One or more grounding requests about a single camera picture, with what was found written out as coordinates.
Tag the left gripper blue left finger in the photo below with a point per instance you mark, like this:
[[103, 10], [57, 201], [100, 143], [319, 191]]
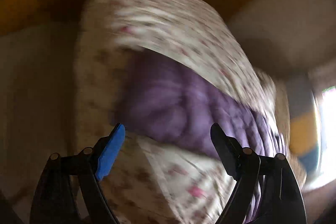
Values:
[[54, 200]]

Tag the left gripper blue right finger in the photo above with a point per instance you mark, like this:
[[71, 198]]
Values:
[[281, 199]]

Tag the purple quilted down jacket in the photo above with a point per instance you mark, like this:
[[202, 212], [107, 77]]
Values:
[[174, 108]]

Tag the grey yellow blue headboard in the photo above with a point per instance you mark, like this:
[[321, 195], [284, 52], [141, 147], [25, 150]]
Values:
[[304, 133]]

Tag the floral cream bed quilt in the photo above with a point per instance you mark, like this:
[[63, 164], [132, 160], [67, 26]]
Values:
[[112, 33]]

